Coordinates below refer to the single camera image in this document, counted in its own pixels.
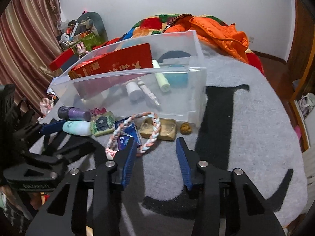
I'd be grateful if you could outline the red tea package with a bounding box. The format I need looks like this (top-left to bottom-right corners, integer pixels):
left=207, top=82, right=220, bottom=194
left=68, top=43, right=153, bottom=97

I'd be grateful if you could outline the white clear pen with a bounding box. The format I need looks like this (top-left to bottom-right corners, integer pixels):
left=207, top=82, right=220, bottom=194
left=137, top=78, right=160, bottom=107

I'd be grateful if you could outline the mint green bottle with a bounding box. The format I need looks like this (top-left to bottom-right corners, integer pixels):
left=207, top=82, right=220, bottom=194
left=62, top=121, right=91, bottom=136

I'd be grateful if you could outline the purple bottle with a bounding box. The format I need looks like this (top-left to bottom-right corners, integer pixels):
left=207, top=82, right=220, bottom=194
left=57, top=107, right=91, bottom=122

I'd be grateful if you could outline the walnut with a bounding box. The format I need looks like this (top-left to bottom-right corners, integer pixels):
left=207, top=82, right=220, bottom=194
left=180, top=122, right=192, bottom=135

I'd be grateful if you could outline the blue snack packet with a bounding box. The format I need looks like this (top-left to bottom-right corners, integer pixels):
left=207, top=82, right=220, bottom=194
left=117, top=121, right=142, bottom=151

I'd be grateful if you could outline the green patterned pouch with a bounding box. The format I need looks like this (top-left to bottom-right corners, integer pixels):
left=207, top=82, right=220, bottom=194
left=90, top=111, right=115, bottom=137

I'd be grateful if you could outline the red gift box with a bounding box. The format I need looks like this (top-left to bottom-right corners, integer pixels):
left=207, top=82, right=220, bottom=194
left=49, top=48, right=79, bottom=72

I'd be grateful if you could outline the grey black blanket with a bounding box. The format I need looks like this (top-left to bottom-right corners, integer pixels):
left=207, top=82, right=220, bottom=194
left=120, top=47, right=307, bottom=235

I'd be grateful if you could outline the light green tube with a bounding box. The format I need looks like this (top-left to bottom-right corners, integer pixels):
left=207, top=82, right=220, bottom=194
left=152, top=60, right=170, bottom=93

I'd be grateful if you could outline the teal round container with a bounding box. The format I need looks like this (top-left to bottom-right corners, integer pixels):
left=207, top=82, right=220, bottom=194
left=164, top=65, right=188, bottom=89

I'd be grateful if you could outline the pink rabbit figurine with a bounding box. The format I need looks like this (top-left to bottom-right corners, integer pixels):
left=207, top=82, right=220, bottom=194
left=75, top=41, right=89, bottom=57

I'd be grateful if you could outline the clear plastic storage box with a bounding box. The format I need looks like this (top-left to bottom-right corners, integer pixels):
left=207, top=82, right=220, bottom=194
left=49, top=31, right=207, bottom=126

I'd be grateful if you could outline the striped curtain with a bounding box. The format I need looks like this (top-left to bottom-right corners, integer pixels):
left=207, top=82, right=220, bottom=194
left=1, top=0, right=61, bottom=113

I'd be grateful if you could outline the green box of clutter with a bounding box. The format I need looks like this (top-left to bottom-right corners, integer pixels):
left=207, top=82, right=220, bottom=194
left=59, top=12, right=108, bottom=53

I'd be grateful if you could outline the orange down jacket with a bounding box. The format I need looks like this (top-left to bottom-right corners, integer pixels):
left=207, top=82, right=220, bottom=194
left=164, top=14, right=249, bottom=63

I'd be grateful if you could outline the colourful patchwork quilt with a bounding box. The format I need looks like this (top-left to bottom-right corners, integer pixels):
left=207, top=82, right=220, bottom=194
left=121, top=13, right=233, bottom=40

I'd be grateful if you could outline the braided rope bracelet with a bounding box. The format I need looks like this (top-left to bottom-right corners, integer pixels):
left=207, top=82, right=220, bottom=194
left=105, top=111, right=162, bottom=161

